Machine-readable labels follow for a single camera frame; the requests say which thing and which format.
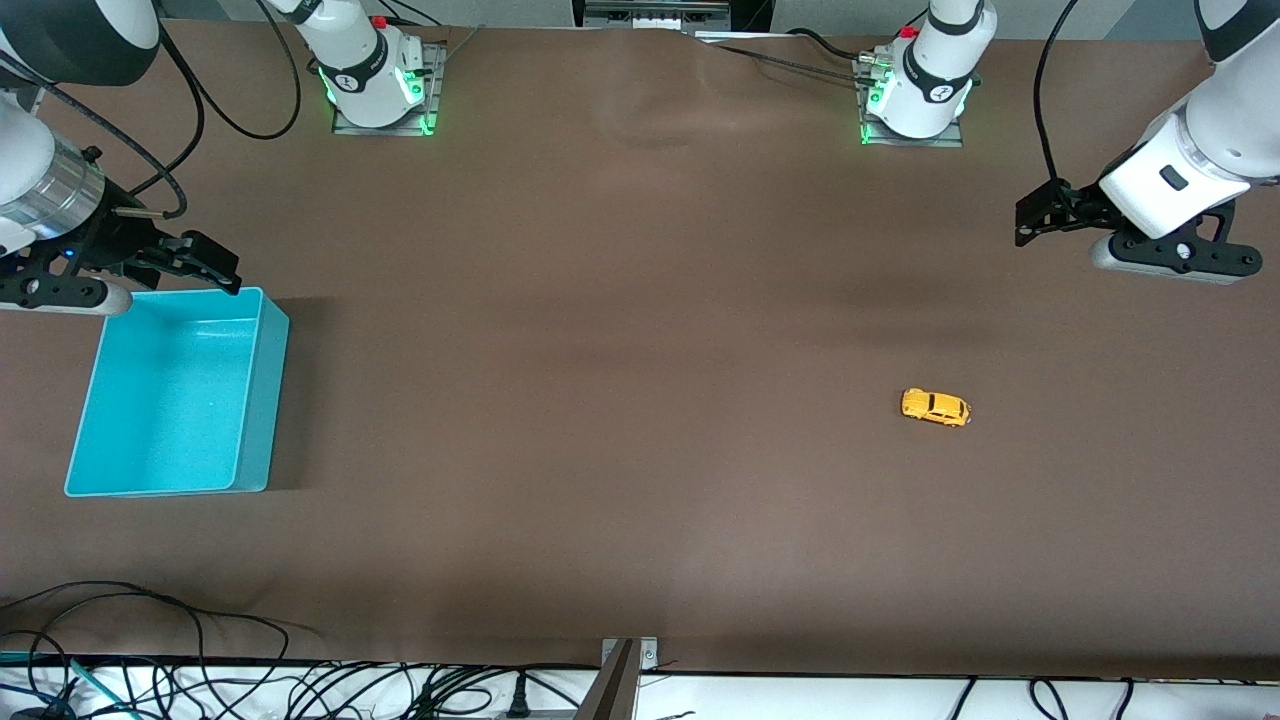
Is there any yellow beetle toy car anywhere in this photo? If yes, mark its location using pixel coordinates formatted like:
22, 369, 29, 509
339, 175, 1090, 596
901, 388, 973, 429

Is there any teal plastic bin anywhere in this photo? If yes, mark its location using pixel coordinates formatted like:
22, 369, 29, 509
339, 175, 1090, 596
64, 286, 291, 498

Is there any grey power strip box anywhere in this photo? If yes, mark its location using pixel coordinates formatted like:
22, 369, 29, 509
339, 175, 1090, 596
573, 0, 733, 31

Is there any brown table cover mat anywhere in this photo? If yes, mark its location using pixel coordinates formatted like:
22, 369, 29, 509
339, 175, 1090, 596
0, 20, 1280, 681

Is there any braided grey camera cable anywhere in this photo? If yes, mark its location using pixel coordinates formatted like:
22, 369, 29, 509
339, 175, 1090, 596
0, 60, 189, 221

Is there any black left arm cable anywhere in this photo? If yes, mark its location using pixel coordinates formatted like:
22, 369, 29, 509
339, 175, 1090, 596
1032, 0, 1085, 186

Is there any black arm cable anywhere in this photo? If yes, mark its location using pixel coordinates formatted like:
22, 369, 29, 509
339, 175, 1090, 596
1032, 0, 1085, 186
150, 0, 303, 201

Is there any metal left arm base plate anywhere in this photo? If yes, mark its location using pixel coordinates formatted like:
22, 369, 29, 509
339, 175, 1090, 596
860, 55, 966, 149

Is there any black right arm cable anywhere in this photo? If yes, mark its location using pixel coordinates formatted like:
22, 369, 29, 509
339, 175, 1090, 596
150, 0, 303, 201

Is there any thick black table cable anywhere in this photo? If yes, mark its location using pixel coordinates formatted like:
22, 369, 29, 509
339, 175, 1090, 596
785, 27, 881, 63

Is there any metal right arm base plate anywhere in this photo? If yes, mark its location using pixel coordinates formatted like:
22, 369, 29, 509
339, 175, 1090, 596
332, 40, 447, 137

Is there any thin dark table cable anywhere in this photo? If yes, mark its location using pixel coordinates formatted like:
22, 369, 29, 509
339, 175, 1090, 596
700, 40, 876, 86

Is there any black base connector cable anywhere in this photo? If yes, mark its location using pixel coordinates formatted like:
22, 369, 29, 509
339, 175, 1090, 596
380, 0, 447, 29

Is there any long black looping cable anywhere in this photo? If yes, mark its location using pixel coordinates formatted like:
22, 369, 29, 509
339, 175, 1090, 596
0, 581, 323, 720

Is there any teal cable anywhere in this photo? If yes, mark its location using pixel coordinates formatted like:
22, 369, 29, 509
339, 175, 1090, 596
0, 650, 136, 720

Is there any silver metal bracket plate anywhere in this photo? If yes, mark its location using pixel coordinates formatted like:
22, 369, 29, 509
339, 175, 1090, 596
601, 637, 660, 673

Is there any dark grey post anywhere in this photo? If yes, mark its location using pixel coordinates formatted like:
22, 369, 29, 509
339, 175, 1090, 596
573, 640, 641, 720

